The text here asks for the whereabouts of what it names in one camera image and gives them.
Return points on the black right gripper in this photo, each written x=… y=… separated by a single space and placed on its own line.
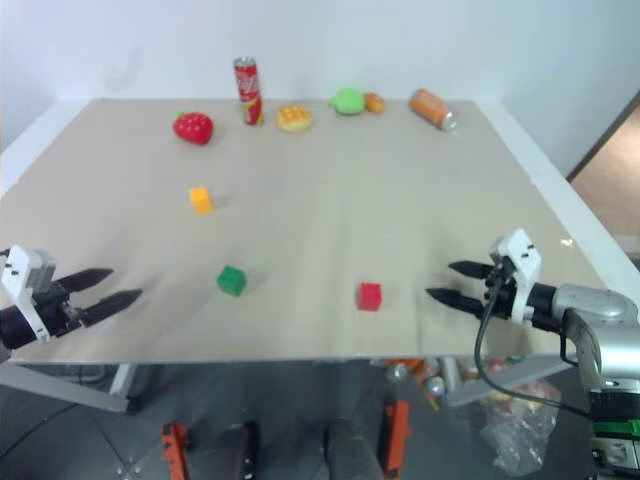
x=501 y=297

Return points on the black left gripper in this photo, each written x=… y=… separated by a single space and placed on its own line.
x=55 y=310

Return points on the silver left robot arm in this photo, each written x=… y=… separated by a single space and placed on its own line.
x=12 y=327

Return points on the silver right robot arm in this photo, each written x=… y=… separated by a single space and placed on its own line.
x=595 y=310

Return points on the red cube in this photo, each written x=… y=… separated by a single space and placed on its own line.
x=369 y=297

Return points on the white table strut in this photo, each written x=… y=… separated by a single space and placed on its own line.
x=510 y=377
x=65 y=387

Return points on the silver can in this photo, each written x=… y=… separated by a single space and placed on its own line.
x=397 y=373
x=435 y=387

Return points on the green cube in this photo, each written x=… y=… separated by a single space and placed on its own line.
x=231 y=281

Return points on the yellow cube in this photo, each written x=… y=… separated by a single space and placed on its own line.
x=201 y=201

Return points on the beige table mat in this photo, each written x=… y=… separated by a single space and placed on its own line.
x=320 y=225

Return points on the clear plastic bag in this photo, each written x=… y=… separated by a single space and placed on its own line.
x=520 y=435

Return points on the orange black clamp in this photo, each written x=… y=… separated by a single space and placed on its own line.
x=397 y=435
x=175 y=450

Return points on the orange drink can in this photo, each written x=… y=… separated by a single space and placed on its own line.
x=431 y=108

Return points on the red toy strawberry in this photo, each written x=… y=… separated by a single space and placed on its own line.
x=193 y=128

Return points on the small brown toy bun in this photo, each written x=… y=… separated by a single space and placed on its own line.
x=374 y=103

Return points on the green toy vegetable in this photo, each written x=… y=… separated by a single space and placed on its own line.
x=346 y=101

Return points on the yellow toy bread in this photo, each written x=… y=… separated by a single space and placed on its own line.
x=294 y=119

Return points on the red cola can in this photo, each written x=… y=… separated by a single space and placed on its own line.
x=249 y=92

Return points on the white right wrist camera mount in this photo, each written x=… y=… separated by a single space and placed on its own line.
x=524 y=265

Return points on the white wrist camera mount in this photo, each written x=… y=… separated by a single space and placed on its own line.
x=22 y=272
x=524 y=265

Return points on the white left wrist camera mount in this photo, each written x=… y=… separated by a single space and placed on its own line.
x=22 y=272

